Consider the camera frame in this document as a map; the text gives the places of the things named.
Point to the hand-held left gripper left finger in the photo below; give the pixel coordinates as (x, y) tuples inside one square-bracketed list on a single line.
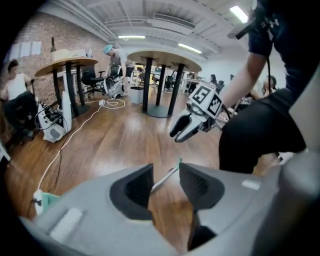
[(95, 220)]

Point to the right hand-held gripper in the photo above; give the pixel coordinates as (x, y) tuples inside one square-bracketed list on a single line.
[(205, 102)]

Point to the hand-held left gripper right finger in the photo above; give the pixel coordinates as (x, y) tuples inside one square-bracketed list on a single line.
[(237, 200)]

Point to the person's right forearm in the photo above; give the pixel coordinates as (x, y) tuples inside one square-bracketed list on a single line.
[(242, 80)]

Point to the person's leg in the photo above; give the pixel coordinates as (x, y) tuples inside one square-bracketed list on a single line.
[(266, 163)]

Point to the white trash bin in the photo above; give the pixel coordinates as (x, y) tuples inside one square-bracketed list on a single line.
[(136, 95)]

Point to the white power strip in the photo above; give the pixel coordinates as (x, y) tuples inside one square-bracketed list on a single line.
[(38, 200)]

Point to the round table with black base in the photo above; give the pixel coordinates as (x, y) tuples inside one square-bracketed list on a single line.
[(165, 60)]

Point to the person's black shorts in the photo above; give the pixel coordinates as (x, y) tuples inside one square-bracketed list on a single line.
[(260, 130)]

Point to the long ceiling light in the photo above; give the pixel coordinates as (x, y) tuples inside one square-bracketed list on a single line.
[(238, 13), (131, 37), (190, 48)]

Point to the white power adapter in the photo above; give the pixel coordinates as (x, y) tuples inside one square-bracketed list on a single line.
[(101, 102)]

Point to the black office chair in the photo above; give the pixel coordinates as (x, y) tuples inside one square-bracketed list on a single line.
[(91, 78)]

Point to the ceiling air vent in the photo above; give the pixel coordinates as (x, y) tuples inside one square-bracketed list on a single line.
[(175, 21)]

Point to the clear water bottle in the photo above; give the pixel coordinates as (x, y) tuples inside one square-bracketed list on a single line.
[(89, 53)]

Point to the round wooden table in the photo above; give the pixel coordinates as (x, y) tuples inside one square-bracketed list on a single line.
[(67, 63)]

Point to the person's dark navy shirt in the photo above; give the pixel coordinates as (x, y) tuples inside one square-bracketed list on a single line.
[(295, 45)]

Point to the cardboard box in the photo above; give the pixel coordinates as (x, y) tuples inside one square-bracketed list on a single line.
[(67, 55)]

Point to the dark glass bottle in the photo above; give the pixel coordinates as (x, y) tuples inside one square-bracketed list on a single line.
[(52, 46)]

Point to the white paper sheet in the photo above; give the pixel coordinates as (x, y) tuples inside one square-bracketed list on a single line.
[(15, 50), (25, 49), (36, 48)]

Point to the head-worn camera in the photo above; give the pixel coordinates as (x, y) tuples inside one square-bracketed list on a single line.
[(241, 31)]

